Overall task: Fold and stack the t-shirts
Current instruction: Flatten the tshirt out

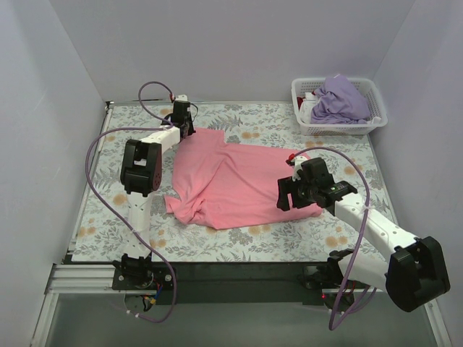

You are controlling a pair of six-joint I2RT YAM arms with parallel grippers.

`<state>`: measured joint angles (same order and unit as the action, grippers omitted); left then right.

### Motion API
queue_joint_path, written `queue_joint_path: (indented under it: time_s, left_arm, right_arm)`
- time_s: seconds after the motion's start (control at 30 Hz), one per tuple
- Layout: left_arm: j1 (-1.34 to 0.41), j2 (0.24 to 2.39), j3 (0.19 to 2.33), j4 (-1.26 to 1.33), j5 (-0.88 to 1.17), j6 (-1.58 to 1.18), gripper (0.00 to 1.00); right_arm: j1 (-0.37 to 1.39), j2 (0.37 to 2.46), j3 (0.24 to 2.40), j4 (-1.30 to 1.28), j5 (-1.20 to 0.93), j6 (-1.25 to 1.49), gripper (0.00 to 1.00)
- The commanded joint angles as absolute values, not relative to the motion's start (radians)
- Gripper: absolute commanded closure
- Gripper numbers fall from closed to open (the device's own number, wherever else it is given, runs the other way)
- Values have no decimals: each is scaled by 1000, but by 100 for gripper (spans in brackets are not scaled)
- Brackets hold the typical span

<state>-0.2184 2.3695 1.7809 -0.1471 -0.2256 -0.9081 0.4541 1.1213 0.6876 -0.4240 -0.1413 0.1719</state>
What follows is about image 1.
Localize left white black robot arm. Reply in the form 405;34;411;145
114;95;195;288

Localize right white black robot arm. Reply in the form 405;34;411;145
276;155;451;312

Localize purple t shirt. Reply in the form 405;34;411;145
311;74;371;125

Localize pink t shirt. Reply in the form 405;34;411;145
164;129;322;229

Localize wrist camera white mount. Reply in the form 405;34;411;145
169;94;190;103
286;154;309;181

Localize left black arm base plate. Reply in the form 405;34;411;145
111;260;174;291

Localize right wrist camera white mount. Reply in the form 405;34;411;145
286;154;309;181

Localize white plastic laundry basket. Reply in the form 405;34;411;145
291;77;388;135

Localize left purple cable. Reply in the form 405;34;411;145
86;81;179;323

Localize floral table mat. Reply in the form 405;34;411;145
69;103;395;262

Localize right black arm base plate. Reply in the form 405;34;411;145
297;265;344;289

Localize aluminium frame rail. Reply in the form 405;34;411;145
32;262;451;346

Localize white garment in basket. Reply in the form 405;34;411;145
299;91;319;124

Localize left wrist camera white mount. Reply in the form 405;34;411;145
169;94;190;103

